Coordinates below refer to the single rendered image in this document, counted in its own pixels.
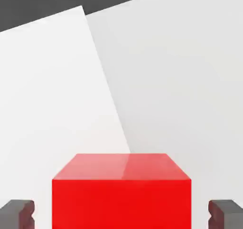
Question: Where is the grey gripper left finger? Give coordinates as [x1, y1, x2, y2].
[0, 199, 36, 229]

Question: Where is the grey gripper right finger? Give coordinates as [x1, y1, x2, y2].
[208, 199, 243, 229]

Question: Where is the small red cube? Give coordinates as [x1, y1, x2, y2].
[52, 153, 192, 229]

